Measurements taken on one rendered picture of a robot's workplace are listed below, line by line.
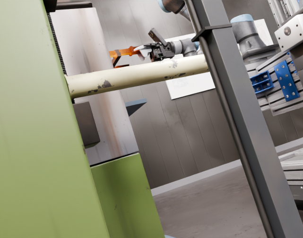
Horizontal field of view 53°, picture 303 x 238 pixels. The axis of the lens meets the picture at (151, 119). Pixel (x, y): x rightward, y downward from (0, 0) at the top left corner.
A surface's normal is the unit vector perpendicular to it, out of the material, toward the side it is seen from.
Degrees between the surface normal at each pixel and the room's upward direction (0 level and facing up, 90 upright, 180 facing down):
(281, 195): 90
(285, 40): 90
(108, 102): 90
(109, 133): 90
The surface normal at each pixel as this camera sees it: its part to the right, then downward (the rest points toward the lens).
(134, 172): 0.37, -0.23
